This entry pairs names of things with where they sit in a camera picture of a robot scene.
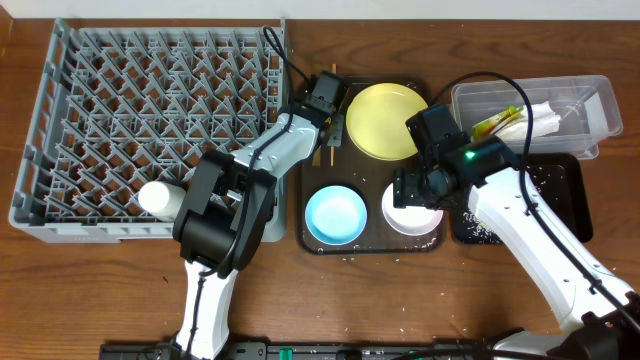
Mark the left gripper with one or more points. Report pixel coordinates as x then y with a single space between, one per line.
336 127

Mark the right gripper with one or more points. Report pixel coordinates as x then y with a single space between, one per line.
406 188

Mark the white bowl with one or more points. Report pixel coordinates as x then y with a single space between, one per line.
411 220

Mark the green snack wrapper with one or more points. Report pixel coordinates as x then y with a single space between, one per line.
495 122

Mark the white napkin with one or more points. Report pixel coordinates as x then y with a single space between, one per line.
514 128

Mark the white cup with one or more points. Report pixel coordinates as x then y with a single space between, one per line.
161 200

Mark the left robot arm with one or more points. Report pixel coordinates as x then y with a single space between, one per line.
224 216

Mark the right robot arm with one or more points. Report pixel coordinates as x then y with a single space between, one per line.
597 312

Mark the rice food waste pile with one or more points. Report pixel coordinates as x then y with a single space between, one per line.
550 183

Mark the dark brown serving tray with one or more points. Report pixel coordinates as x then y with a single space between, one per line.
350 167

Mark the yellow plate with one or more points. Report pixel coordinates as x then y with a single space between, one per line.
376 120

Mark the light blue bowl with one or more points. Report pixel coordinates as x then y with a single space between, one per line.
336 215

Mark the black tray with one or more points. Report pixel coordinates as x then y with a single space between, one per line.
576 216

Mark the clear plastic bin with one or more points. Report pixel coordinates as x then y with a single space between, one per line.
586 104

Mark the grey plastic dish rack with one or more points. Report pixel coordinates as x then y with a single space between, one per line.
119 107

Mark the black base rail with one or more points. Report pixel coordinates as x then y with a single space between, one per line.
262 351

